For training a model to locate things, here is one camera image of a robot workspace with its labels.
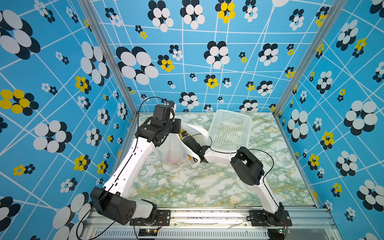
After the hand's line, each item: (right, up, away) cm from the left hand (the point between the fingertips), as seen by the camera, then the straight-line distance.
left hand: (178, 121), depth 76 cm
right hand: (0, -16, +21) cm, 27 cm away
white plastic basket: (+34, -6, +32) cm, 47 cm away
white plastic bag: (-3, -16, +6) cm, 18 cm away
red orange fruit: (-4, -20, +10) cm, 23 cm away
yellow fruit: (+1, -7, +9) cm, 11 cm away
